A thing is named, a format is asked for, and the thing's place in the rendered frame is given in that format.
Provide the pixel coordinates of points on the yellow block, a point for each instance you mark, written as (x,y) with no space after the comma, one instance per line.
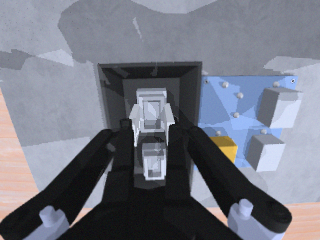
(226,144)

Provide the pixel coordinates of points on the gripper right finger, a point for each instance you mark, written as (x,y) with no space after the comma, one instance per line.
(251,213)

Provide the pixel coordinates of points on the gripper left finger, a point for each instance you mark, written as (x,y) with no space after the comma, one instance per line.
(50,213)

